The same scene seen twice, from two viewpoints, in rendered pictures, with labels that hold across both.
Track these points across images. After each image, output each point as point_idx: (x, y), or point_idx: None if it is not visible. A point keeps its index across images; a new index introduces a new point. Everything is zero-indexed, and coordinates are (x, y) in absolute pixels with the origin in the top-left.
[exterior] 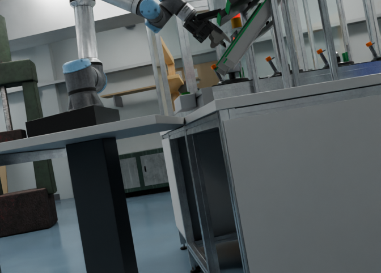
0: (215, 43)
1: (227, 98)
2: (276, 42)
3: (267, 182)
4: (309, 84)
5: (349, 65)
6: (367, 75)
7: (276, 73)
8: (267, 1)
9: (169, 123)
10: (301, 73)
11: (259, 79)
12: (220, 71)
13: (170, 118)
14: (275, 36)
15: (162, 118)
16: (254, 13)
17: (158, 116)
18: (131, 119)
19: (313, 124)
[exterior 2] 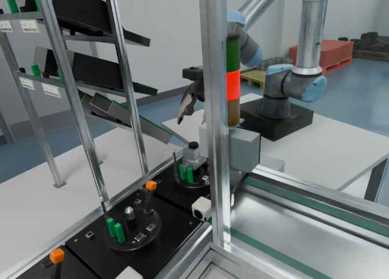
0: (191, 114)
1: (114, 128)
2: (90, 127)
3: None
4: (74, 147)
5: (19, 262)
6: (39, 165)
7: (143, 206)
8: (83, 94)
9: (178, 138)
10: (99, 207)
11: (145, 175)
12: (168, 137)
13: (180, 137)
14: (88, 123)
15: (168, 129)
16: (105, 99)
17: (164, 125)
18: (173, 118)
19: None
